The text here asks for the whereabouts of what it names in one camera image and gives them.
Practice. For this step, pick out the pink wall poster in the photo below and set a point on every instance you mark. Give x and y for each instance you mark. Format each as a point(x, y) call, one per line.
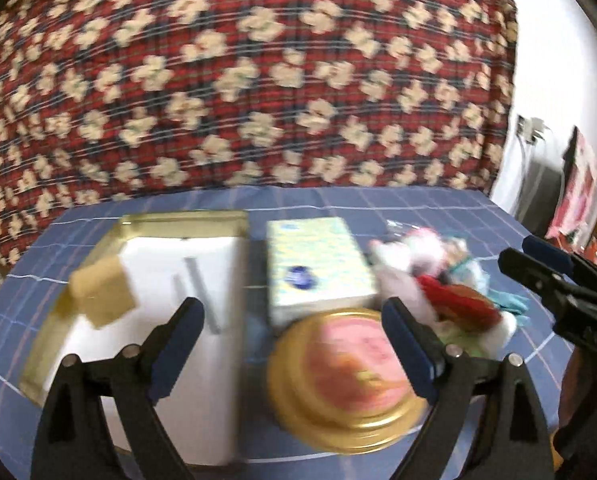
point(581, 185)

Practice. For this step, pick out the teal soft cloth item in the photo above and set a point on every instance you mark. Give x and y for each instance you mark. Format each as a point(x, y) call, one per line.
point(503, 292)

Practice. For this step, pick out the white plug-in charger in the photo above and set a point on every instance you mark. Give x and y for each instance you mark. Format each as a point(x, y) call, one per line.
point(537, 129)

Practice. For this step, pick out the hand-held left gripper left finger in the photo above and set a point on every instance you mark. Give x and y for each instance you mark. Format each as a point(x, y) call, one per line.
point(184, 337)

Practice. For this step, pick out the gold rectangular tin box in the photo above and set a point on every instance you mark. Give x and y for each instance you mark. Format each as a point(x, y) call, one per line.
point(178, 224)

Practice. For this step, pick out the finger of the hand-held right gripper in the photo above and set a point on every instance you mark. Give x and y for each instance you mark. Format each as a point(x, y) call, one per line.
point(528, 270)
point(548, 252)

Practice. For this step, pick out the blue plaid bed sheet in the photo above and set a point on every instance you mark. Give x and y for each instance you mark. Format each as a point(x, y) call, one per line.
point(328, 205)

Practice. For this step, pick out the yellow blue patterned tissue pack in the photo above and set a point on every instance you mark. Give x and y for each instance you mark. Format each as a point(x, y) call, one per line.
point(313, 255)

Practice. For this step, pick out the beige sponge block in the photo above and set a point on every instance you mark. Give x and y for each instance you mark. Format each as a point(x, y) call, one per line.
point(103, 292)

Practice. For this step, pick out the colourful clutter pile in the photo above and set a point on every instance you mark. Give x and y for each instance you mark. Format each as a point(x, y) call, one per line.
point(594, 252)

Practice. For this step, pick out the person's right forearm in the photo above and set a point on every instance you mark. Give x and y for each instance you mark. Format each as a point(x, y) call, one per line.
point(581, 390)

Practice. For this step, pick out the red plaid bear print blanket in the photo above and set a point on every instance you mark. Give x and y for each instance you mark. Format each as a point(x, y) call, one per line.
point(228, 85)

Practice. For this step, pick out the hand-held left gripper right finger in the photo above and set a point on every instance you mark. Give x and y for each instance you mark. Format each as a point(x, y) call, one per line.
point(402, 350)

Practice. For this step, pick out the white wall outlet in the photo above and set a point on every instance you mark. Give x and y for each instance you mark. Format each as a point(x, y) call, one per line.
point(522, 127)

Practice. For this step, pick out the red soft toy white trim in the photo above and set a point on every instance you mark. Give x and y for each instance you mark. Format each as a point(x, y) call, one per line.
point(458, 302)

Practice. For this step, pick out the round gold pink tin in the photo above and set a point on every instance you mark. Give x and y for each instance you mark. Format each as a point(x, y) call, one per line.
point(348, 360)

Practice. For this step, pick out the black flat panel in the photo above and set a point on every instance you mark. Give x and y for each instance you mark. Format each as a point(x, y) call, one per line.
point(571, 155)

